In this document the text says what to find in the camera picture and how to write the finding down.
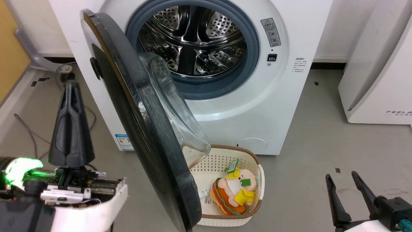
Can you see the cream plastic laundry basket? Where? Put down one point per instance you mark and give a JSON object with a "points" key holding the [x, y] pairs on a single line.
{"points": [[222, 161]]}

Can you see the round white filter cover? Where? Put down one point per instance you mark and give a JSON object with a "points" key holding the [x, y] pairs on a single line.
{"points": [[251, 144]]}

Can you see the white appliance with grey lettering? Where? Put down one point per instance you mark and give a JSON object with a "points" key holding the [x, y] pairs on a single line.
{"points": [[379, 74]]}

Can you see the blue energy label sticker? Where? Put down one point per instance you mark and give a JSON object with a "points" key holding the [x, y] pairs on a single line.
{"points": [[124, 142]]}

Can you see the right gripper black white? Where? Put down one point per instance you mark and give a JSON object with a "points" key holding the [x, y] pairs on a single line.
{"points": [[389, 216]]}

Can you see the grey warning label sticker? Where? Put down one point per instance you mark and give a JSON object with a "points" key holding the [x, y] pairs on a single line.
{"points": [[271, 32]]}

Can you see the white barcode paper label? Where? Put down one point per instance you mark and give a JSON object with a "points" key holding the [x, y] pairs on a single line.
{"points": [[206, 195]]}

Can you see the white front-load washing machine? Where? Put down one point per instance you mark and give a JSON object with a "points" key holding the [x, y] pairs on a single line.
{"points": [[283, 96]]}

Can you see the burger plush toy doll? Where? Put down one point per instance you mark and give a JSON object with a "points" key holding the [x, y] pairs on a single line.
{"points": [[236, 191]]}

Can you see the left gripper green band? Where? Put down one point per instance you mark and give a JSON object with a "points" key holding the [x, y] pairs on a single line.
{"points": [[80, 206]]}

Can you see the steel perforated washer drum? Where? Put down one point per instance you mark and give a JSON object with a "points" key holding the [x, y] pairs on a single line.
{"points": [[196, 38]]}

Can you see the black door latch socket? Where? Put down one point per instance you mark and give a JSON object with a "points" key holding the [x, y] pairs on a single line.
{"points": [[272, 57]]}

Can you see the black round washing machine door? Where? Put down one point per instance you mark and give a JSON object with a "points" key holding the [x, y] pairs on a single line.
{"points": [[145, 129]]}

